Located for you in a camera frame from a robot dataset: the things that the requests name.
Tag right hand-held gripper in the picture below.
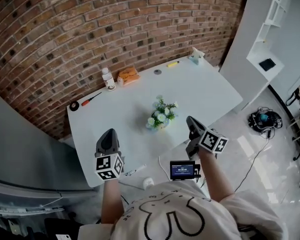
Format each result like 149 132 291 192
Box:
185 115 230 161

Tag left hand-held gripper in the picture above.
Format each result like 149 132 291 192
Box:
94 128 126 182

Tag potted white and blue flowers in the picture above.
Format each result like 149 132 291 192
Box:
145 94 180 132

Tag person's right forearm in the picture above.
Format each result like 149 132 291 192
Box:
196 148 235 202

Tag person's left forearm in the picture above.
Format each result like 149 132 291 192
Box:
99 177 128 225

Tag white marker pen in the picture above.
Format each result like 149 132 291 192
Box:
124 164 148 177

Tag small black monitor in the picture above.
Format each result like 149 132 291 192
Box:
169 160 202 182

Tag white round device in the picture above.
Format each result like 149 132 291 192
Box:
142 176 156 190

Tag white table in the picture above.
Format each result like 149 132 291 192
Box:
66 56 245 189

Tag grey cabinet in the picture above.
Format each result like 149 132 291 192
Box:
0 86 101 220

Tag person's white printed shirt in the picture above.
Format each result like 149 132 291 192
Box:
109 180 285 240

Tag white plastic bottle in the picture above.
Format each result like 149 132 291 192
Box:
101 67 116 92

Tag orange tissue pack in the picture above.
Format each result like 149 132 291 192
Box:
117 66 142 87

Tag black square pad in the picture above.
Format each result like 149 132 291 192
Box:
259 58 277 72

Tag white shelf unit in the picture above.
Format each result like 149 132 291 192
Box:
246 0 292 83

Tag black floor cable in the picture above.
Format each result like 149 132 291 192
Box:
233 131 275 193

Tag white cable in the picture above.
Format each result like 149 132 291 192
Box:
157 155 171 179

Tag orange handled screwdriver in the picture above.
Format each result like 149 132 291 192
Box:
81 91 103 107

